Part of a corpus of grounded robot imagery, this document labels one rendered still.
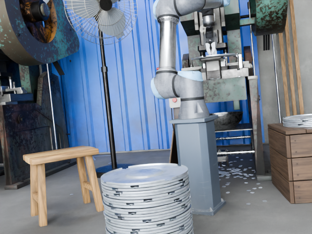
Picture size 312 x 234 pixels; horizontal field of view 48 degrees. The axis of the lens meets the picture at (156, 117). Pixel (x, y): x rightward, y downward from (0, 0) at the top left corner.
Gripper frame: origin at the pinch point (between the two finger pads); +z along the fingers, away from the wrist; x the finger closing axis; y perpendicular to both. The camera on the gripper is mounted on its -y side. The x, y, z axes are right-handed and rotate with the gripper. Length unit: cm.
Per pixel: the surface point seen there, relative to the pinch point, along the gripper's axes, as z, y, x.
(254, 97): 29.4, -6.8, -23.4
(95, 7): -49, 24, 84
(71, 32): -44, 73, 129
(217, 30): -16.7, 11.8, -4.4
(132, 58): -21, 135, 92
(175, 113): 34.5, -6.9, 25.5
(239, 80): 17.9, -0.8, -15.7
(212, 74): 11.9, 5.2, 1.0
